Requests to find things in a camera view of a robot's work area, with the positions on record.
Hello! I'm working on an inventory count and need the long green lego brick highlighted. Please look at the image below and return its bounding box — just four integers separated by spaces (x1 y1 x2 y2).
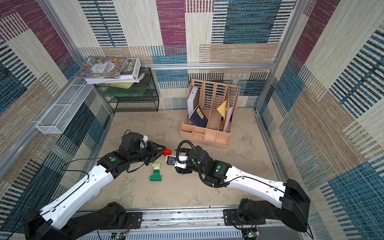
150 175 162 182

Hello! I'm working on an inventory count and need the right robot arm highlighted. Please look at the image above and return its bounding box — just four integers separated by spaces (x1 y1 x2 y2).
166 146 311 233

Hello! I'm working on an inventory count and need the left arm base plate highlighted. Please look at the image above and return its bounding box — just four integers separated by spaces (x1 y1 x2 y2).
123 212 143 230

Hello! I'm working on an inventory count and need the colourful illustrated book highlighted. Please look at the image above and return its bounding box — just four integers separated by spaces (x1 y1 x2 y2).
74 57 128 79

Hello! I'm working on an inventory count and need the white book in organizer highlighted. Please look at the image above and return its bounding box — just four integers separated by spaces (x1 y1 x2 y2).
187 87 199 117

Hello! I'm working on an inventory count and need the black and white Folio book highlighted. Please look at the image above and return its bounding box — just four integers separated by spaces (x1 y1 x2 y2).
84 58 144 84

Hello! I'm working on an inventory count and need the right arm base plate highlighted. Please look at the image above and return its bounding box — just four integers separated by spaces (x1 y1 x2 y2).
223 209 266 227

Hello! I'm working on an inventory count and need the black wire shelf rack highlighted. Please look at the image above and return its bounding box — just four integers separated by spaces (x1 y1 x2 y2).
95 68 160 114

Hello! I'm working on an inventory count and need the dark purple book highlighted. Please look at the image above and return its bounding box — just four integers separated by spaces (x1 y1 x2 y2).
189 105 208 128

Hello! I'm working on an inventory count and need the pink desk file organizer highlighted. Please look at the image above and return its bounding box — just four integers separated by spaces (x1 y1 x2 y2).
180 80 240 149

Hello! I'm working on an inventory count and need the white wire mesh basket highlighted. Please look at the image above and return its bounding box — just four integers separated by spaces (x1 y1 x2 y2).
36 79 93 135

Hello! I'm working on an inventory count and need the yellow envelope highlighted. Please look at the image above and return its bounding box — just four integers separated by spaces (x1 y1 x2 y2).
217 100 228 120

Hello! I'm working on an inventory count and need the red lego brick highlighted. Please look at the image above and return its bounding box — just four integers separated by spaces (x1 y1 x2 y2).
162 149 173 157

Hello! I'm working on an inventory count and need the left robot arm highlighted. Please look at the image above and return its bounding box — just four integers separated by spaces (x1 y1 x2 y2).
23 132 167 240

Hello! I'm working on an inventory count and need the pale pink folder in organizer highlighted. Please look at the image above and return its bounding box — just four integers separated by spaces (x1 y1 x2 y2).
223 90 235 132

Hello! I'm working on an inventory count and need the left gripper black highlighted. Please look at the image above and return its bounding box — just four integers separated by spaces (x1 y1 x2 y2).
128 140 167 165

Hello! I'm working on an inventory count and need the pale blue round clock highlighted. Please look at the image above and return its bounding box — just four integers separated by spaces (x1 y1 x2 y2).
88 190 101 202

